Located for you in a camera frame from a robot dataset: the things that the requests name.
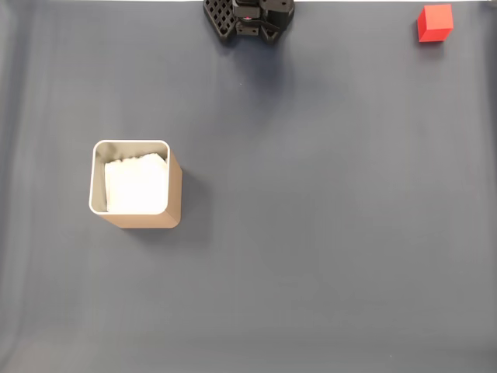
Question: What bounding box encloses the red cube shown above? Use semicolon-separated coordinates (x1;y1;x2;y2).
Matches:
417;3;454;43

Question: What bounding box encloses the beige square box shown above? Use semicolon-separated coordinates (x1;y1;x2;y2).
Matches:
88;138;183;230

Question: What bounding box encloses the blue-grey table mat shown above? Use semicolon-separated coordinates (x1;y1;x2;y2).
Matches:
0;2;497;373

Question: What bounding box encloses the white tissue paper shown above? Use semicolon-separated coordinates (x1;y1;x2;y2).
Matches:
103;153;169;214

